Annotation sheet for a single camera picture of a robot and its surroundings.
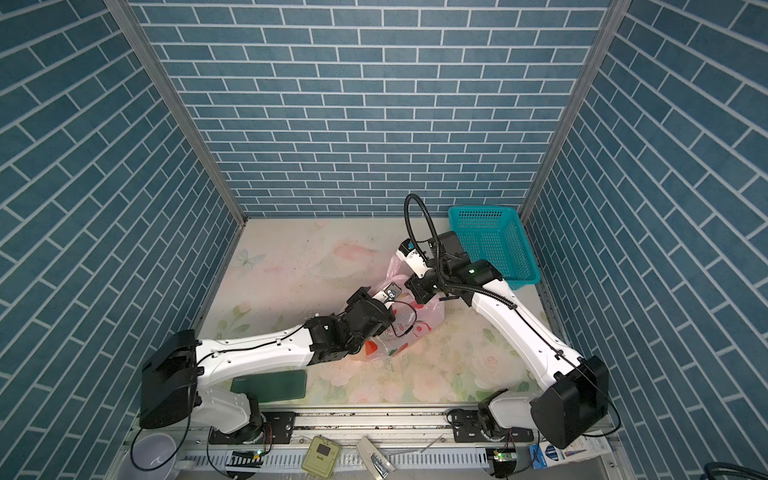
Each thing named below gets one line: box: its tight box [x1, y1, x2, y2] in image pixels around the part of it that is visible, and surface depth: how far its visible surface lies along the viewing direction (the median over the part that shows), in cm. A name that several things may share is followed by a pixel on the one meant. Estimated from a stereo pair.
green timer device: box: [302, 436, 341, 480], surface depth 70 cm
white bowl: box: [118, 433, 177, 480], surface depth 67 cm
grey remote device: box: [356, 436, 396, 480], surface depth 69 cm
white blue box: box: [529, 429, 614, 470], surface depth 71 cm
